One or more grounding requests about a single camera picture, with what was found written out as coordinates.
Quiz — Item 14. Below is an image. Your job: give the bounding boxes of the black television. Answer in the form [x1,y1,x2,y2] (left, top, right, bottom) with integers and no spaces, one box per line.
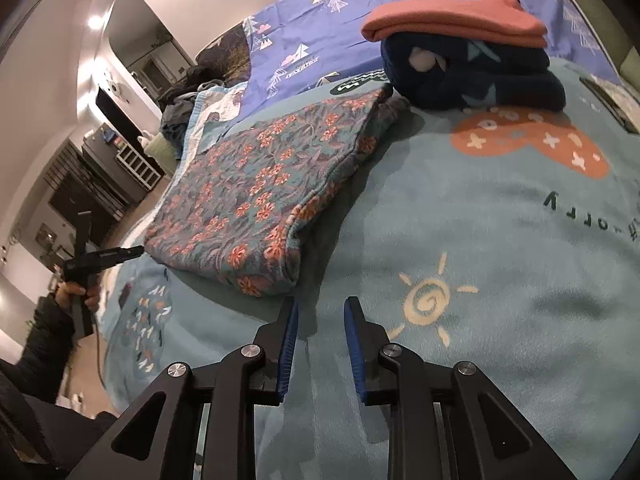
[94,86,147,147]

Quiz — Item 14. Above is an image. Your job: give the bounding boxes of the green pillow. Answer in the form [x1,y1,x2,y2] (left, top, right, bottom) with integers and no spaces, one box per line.
[555,0,640,83]

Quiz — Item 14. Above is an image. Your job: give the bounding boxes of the orange garment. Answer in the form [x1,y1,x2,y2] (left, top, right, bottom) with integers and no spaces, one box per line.
[361,0,548,52]

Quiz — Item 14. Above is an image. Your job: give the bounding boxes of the teal printed blanket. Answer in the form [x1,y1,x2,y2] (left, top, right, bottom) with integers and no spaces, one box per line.
[102,55,640,480]

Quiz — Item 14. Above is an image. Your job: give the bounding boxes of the navy patterned garment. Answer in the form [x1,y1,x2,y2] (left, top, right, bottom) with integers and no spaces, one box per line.
[379,35,568,112]

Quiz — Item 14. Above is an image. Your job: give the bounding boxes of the dark cabinet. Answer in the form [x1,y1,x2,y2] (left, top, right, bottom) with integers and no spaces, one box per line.
[47,139,167,243]

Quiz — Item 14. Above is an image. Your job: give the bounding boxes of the person's left forearm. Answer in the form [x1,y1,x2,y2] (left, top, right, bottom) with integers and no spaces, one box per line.
[20,294,77,406]

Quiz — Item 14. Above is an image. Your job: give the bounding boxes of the pile of dark clothes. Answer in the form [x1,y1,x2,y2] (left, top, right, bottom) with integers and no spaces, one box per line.
[160,64,227,143]

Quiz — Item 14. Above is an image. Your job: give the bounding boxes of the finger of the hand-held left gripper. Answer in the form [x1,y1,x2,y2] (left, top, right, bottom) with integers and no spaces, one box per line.
[100,246,145,265]

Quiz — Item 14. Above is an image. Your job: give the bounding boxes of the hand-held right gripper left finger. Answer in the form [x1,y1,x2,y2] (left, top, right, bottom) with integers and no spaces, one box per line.
[65,296,301,480]

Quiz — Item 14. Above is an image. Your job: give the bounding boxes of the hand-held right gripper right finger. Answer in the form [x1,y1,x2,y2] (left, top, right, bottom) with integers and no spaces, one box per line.
[343,296,601,480]

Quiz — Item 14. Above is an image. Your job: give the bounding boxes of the blue tree-print bedsheet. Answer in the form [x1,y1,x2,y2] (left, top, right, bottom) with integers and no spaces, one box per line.
[195,0,621,121]

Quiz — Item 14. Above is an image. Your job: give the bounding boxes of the person's dark clothing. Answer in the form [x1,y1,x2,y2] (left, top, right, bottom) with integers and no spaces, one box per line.
[0,357,121,480]

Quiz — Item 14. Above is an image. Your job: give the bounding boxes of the person's left hand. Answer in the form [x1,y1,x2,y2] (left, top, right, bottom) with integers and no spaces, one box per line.
[54,280,102,314]

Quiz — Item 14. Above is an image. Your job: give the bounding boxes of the teal floral garment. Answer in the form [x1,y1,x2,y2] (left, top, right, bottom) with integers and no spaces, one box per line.
[144,85,411,298]

